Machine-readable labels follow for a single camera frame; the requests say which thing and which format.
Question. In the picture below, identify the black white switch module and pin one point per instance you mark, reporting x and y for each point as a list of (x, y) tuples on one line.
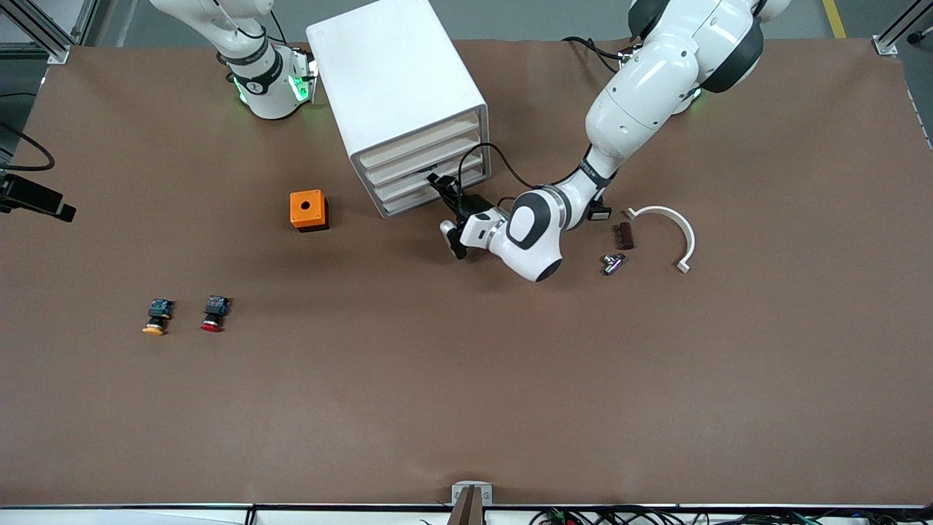
[(601, 214)]

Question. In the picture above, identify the aluminium frame profile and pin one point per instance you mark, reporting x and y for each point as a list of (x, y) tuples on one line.
[(885, 45), (58, 52)]

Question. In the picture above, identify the yellow floor tape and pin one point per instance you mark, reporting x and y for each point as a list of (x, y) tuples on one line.
[(834, 18)]

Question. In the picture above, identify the brown terminal block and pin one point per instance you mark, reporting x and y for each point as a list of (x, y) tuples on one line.
[(625, 236)]

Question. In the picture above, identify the red push button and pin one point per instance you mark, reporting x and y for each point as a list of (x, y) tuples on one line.
[(213, 313)]

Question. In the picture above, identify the white curved bracket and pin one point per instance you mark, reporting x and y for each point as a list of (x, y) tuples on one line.
[(660, 210)]

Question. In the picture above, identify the grey mount bracket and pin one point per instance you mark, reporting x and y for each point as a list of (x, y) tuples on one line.
[(459, 496)]

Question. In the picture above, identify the white table edge rail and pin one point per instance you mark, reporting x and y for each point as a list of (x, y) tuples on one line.
[(109, 516)]

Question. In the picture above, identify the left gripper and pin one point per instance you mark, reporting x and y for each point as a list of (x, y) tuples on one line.
[(463, 208)]

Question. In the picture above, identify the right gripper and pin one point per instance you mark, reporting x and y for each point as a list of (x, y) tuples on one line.
[(34, 196)]

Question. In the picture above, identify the orange box with hole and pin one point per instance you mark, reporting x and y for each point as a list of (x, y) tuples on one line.
[(297, 213)]

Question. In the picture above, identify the yellow push button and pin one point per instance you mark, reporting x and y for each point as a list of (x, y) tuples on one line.
[(157, 315)]

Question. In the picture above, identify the brown table cover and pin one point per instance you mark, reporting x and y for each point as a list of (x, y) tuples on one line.
[(466, 379)]

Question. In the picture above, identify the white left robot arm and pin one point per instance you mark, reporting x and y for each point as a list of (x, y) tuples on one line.
[(641, 95)]

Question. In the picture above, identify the silver key switch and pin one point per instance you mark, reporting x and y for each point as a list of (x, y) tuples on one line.
[(612, 264)]

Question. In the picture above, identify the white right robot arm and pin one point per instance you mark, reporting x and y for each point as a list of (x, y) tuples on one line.
[(262, 87)]

